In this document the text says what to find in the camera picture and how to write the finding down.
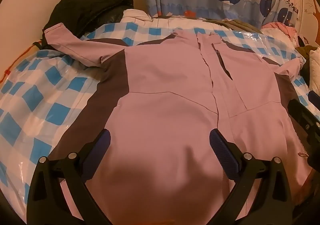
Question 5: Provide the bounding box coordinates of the pink and brown jacket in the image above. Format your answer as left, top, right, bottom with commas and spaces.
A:
44, 23, 311, 224

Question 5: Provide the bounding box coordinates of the pink clothing heap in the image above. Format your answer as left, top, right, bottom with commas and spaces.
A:
260, 22, 299, 49

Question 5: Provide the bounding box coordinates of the white fluffy pillow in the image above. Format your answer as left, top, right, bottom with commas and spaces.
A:
309, 47, 320, 96

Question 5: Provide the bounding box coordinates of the olive green blanket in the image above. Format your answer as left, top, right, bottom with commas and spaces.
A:
204, 19, 262, 34

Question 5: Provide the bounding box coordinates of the blue white checkered bed cover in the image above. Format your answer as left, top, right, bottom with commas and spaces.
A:
1, 18, 306, 219

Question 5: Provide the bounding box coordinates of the black garment pile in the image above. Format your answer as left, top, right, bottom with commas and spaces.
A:
43, 0, 133, 38

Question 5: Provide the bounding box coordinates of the white quilted duvet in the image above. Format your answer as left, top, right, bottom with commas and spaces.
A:
121, 9, 228, 31

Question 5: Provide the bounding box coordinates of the red cord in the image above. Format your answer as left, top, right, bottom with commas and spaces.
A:
2, 42, 42, 77

